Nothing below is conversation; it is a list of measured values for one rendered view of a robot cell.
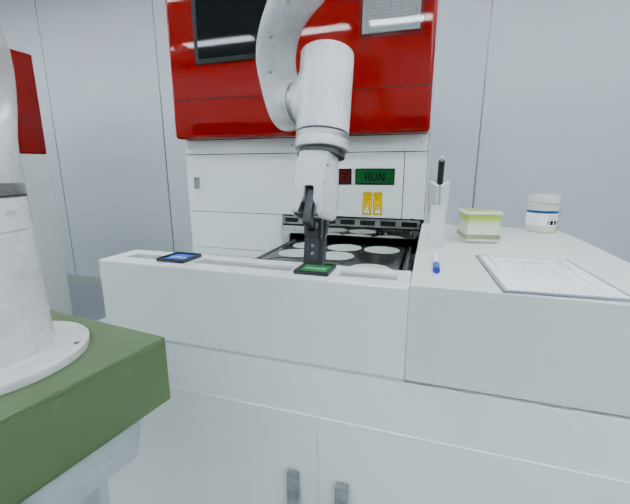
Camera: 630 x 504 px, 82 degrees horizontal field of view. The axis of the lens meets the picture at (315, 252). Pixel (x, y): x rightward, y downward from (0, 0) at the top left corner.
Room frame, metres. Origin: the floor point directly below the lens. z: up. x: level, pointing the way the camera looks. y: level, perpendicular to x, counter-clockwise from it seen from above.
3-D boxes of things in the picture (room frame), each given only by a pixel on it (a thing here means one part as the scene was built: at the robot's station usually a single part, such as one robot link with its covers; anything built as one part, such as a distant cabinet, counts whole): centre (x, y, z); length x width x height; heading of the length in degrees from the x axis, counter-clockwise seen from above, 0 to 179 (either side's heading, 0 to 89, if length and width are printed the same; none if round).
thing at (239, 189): (1.20, 0.06, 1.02); 0.81 x 0.03 x 0.40; 72
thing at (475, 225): (0.80, -0.36, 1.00); 0.07 x 0.07 x 0.07; 81
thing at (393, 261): (0.93, -0.05, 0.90); 0.34 x 0.34 x 0.01; 72
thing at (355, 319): (0.60, 0.12, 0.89); 0.55 x 0.09 x 0.14; 72
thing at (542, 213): (0.93, -0.58, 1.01); 0.07 x 0.07 x 0.10
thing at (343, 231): (1.13, -0.10, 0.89); 0.44 x 0.02 x 0.10; 72
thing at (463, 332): (0.72, -0.39, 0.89); 0.62 x 0.35 x 0.14; 162
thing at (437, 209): (0.75, -0.25, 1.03); 0.06 x 0.04 x 0.13; 162
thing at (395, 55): (1.50, -0.03, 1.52); 0.81 x 0.75 x 0.60; 72
